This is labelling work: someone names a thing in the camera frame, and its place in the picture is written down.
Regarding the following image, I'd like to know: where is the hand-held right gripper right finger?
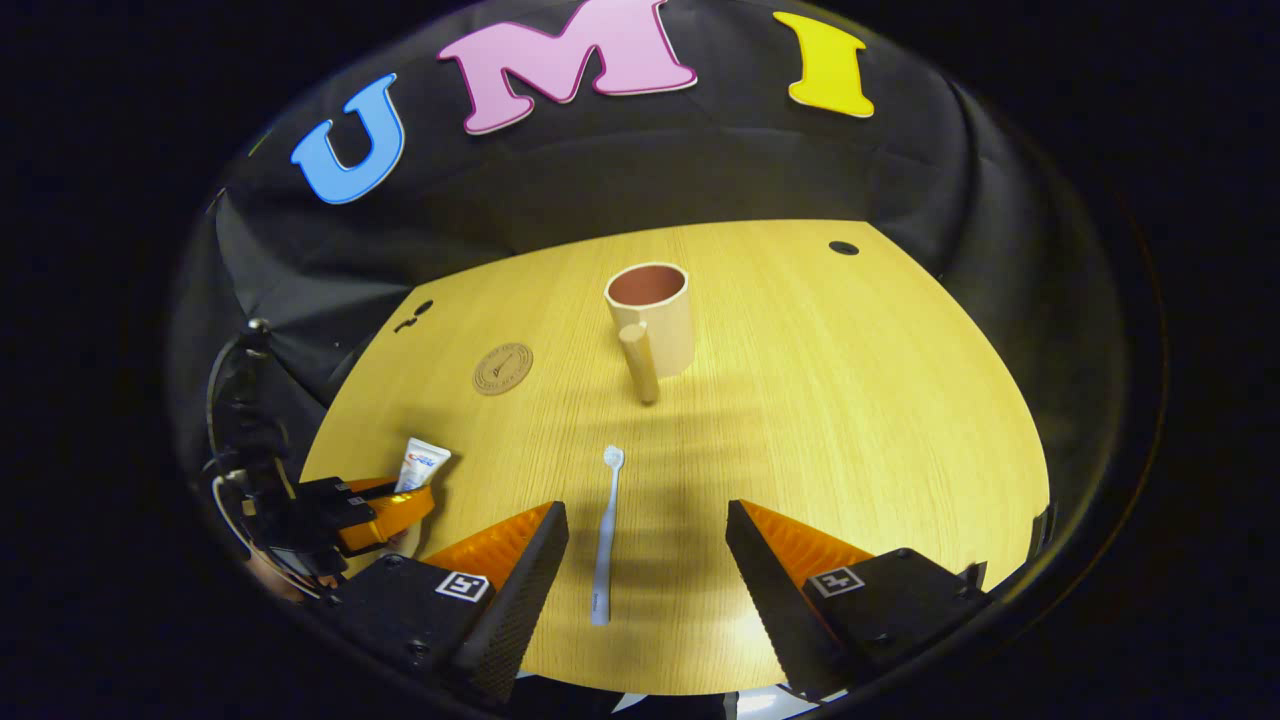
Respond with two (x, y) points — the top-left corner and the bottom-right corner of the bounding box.
(726, 500), (991, 701)

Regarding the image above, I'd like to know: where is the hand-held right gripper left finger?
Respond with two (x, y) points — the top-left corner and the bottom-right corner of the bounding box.
(325, 501), (570, 706)

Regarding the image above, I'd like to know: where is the white toothpaste tube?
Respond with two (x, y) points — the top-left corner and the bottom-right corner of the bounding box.
(395, 437), (452, 493)

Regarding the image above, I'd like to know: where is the white toothbrush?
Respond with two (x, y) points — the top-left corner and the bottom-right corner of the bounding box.
(590, 445), (626, 627)

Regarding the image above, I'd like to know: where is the round cork coaster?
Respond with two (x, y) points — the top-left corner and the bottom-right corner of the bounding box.
(473, 343), (534, 397)

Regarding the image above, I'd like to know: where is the beige cup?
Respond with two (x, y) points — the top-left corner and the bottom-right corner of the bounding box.
(604, 262), (693, 405)

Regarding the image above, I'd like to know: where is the wooden desktop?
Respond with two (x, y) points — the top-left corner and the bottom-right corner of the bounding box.
(300, 220), (1051, 696)

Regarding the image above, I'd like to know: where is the black backdrop cloth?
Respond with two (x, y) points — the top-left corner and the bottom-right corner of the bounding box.
(165, 0), (1131, 601)

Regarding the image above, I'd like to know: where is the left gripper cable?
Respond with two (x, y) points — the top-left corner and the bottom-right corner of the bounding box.
(210, 470), (301, 593)

